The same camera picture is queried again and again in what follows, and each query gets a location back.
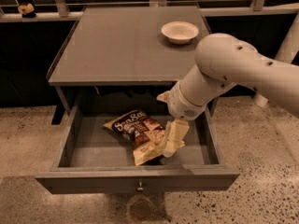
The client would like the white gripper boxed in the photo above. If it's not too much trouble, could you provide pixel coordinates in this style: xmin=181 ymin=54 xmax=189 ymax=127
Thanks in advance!
xmin=156 ymin=81 xmax=206 ymax=158

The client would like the brown sea salt chip bag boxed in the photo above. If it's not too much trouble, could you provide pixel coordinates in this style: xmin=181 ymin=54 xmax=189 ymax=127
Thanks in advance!
xmin=104 ymin=110 xmax=165 ymax=166

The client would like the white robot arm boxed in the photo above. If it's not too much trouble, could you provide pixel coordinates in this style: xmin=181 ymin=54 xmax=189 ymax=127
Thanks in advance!
xmin=157 ymin=33 xmax=299 ymax=157

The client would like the metal drawer knob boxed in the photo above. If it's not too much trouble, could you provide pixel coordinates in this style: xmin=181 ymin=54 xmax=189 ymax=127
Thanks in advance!
xmin=136 ymin=181 xmax=144 ymax=192

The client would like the grey cabinet counter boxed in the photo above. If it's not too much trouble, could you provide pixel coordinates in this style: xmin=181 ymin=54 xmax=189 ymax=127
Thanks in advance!
xmin=47 ymin=6 xmax=208 ymax=116

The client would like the grey open top drawer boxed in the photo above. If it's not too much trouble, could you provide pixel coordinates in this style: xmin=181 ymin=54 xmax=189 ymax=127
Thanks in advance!
xmin=36 ymin=106 xmax=239 ymax=194

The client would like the white paper bowl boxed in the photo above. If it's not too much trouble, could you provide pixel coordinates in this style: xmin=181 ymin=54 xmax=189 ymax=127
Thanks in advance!
xmin=161 ymin=21 xmax=199 ymax=45

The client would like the grey metal railing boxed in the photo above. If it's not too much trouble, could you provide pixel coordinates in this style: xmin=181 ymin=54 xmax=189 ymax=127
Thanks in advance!
xmin=0 ymin=0 xmax=299 ymax=24

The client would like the small yellow black object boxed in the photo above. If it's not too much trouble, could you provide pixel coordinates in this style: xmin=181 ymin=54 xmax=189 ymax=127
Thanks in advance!
xmin=18 ymin=3 xmax=36 ymax=18

